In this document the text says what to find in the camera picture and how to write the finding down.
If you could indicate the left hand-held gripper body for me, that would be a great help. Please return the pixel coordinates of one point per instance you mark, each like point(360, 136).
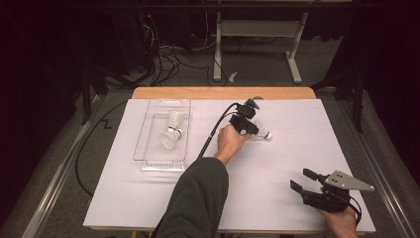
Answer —
point(246, 111)

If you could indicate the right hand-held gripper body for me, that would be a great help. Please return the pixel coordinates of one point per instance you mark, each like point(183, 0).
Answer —
point(330, 199)

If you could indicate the white feather shuttlecock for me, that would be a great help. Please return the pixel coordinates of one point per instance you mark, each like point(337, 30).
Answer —
point(167, 140)
point(174, 118)
point(264, 134)

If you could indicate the clear plastic tray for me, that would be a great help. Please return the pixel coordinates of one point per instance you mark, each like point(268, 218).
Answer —
point(148, 152)

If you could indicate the person's right hand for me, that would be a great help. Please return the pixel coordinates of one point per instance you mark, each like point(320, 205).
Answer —
point(340, 223)

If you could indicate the person's left hand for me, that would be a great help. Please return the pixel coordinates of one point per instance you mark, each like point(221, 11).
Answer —
point(229, 143)

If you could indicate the white scrap on floor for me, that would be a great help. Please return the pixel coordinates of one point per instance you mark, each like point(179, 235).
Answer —
point(232, 77)

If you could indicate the black metal stand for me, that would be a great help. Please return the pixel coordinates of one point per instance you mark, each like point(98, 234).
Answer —
point(86, 105)
point(358, 105)

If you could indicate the dark equipment box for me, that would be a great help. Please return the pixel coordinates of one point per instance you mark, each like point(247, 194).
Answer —
point(132, 39)

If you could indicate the metal floor rail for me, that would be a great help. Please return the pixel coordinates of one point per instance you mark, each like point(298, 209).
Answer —
point(62, 168)
point(373, 158)

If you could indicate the white metal desk frame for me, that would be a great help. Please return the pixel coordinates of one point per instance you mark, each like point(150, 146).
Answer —
point(257, 28)

